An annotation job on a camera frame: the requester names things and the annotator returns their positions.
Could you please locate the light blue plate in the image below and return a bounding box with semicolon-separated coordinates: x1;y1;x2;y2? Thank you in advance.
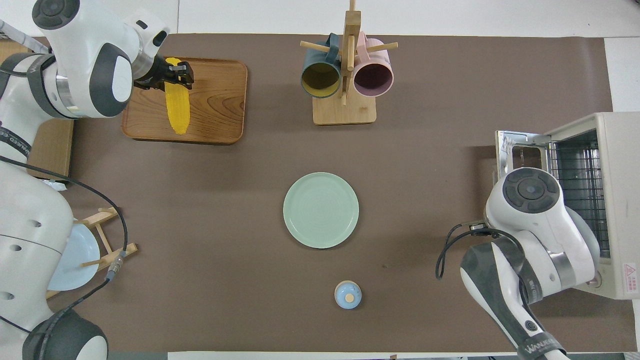
47;222;101;292

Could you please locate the beige toaster oven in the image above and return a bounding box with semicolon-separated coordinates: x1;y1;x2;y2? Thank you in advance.
547;112;640;301

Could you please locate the wooden mug rack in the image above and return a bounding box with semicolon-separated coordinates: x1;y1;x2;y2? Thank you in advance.
300;0;399;126

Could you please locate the light wooden shelf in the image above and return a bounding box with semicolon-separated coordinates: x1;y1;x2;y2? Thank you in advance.
0;37;75;182

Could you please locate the metal oven wire rack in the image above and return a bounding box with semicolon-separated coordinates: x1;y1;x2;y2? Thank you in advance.
550;141;612;259

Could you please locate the wooden plate rack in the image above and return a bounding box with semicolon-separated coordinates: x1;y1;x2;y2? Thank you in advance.
45;205;138;301

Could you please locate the yellow corn cob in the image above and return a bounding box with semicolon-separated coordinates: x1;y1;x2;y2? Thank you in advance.
165;57;192;136

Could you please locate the pink mug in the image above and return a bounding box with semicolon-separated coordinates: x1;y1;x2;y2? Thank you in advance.
353;31;395;98

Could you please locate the pale green plate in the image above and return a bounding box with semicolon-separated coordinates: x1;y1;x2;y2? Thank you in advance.
283;172;360;250

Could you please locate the brown table mat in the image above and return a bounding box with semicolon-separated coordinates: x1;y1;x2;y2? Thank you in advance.
30;34;637;353

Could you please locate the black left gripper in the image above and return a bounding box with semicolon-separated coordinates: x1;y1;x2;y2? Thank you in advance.
132;54;195;92

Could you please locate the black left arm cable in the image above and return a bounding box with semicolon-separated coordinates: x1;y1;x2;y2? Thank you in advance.
0;155;130;360

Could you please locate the brown wooden tray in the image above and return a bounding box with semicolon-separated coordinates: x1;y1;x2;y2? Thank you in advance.
121;55;249;146

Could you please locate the glass oven door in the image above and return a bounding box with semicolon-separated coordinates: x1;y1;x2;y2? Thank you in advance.
495;130;554;182

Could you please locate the small blue call bell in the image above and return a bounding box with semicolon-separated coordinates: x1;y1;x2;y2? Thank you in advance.
334;280;362;310

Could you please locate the dark blue mug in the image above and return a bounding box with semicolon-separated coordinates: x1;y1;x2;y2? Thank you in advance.
300;33;343;99

